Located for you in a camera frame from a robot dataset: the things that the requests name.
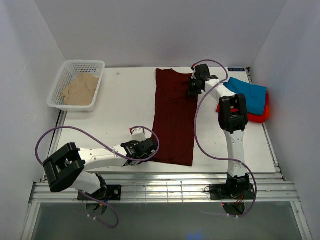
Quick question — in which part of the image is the dark red t shirt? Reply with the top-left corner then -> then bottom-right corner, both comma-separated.
152,68 -> 198,167

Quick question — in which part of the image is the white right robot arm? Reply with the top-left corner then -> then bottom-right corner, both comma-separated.
187,60 -> 250,199

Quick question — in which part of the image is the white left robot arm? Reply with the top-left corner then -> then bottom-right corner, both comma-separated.
43,137 -> 158,200

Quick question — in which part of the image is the blue table label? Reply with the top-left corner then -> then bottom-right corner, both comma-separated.
227,67 -> 246,72

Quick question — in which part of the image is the folded blue t shirt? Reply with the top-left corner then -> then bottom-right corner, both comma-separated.
223,77 -> 267,116

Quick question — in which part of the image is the folded orange red t shirt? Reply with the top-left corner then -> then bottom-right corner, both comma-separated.
215,92 -> 272,124

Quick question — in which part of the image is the beige t shirt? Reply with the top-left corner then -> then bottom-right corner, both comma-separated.
61,72 -> 99,106

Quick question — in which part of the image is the white plastic basket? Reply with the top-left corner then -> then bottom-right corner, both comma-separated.
47,60 -> 105,112

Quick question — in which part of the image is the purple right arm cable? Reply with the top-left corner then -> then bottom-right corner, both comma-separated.
191,59 -> 258,219

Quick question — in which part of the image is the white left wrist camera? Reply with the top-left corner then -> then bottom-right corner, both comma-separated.
130,127 -> 146,142

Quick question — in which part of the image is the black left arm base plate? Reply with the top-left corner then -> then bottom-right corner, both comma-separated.
77,184 -> 122,202

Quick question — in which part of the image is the aluminium rail frame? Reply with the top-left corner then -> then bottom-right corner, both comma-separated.
27,171 -> 301,204

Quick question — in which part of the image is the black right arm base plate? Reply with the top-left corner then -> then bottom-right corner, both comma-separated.
206,184 -> 255,200

